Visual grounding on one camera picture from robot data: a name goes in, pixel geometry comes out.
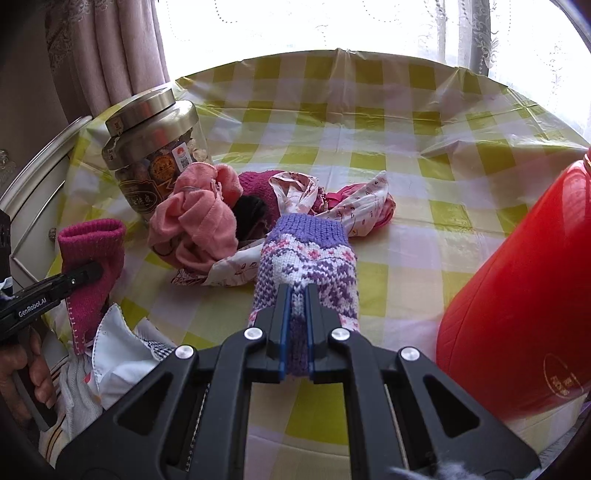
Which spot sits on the glass jar with metal lid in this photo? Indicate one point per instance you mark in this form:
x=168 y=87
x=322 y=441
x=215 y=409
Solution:
x=152 y=138

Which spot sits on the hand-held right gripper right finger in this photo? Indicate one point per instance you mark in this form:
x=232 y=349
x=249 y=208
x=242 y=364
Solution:
x=310 y=323

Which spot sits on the yellow checked tablecloth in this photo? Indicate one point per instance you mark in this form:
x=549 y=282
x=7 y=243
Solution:
x=369 y=138

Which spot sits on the houndstooth cloth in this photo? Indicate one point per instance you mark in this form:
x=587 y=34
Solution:
x=161 y=350

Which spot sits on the person's left hand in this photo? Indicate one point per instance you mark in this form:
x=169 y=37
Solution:
x=44 y=383

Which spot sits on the pink cartoon towel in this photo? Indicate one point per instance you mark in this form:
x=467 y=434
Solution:
x=203 y=221

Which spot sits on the purple knitted sock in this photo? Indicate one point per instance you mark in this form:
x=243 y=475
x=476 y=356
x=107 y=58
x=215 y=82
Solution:
x=304 y=258

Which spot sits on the white lace curtain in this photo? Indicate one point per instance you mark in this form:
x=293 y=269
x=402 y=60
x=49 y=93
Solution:
x=485 y=46

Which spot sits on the grey window post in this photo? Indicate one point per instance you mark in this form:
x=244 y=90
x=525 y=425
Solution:
x=466 y=27

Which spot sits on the magenta knitted sock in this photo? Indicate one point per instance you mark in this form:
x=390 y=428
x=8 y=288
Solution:
x=97 y=249

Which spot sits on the pink curtain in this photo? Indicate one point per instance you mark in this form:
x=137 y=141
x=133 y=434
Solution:
x=115 y=46

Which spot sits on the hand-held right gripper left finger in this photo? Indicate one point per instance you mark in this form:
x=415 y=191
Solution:
x=284 y=323

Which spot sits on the red thermos flask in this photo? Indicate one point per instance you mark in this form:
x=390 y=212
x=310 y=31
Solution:
x=517 y=286

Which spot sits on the white dresser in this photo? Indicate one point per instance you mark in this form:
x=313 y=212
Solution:
x=32 y=198

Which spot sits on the red print white scarf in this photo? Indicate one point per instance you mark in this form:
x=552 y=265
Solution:
x=364 y=203

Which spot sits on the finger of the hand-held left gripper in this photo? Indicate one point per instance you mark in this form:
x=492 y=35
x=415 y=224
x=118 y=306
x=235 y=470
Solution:
x=85 y=274

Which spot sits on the black scrunchie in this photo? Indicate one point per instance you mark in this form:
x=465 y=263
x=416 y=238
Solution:
x=251 y=214

